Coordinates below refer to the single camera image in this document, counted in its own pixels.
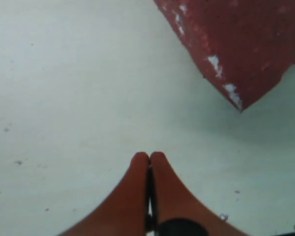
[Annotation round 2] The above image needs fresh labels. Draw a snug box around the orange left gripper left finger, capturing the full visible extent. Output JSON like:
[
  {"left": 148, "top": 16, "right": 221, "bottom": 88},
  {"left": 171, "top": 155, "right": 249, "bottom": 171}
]
[{"left": 61, "top": 152, "right": 149, "bottom": 236}]

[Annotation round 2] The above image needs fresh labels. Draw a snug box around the red brick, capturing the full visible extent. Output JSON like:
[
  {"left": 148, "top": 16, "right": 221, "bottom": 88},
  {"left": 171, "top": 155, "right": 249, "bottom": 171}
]
[{"left": 155, "top": 0, "right": 295, "bottom": 111}]

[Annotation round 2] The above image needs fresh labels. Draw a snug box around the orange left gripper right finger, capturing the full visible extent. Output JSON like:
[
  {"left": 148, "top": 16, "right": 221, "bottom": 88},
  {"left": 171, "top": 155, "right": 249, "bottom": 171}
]
[{"left": 150, "top": 152, "right": 246, "bottom": 236}]

